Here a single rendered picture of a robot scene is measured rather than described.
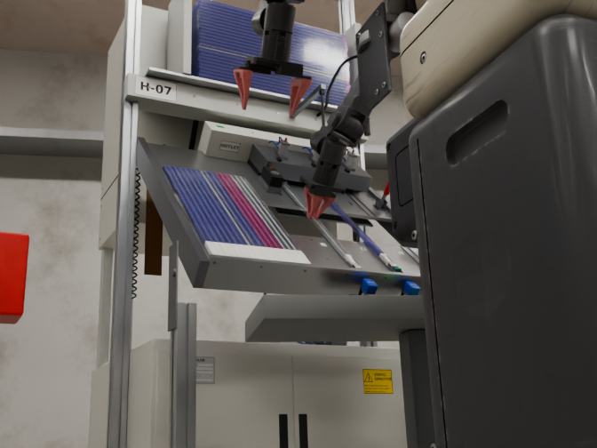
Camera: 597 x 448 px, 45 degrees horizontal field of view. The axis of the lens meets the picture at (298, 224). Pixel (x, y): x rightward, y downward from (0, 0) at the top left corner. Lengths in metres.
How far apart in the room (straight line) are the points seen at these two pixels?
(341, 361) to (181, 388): 0.61
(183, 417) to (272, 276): 0.33
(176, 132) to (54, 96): 3.18
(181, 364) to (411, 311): 0.45
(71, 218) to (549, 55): 4.55
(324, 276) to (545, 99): 1.00
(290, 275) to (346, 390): 0.48
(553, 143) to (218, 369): 1.27
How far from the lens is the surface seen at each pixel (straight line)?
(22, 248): 1.47
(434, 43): 0.75
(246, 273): 1.46
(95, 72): 5.44
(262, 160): 2.01
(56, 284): 4.90
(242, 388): 1.75
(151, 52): 2.34
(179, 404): 1.37
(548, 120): 0.59
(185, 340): 1.40
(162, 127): 2.23
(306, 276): 1.51
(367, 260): 1.69
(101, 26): 5.18
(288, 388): 1.80
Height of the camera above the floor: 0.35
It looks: 18 degrees up
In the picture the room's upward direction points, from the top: 2 degrees counter-clockwise
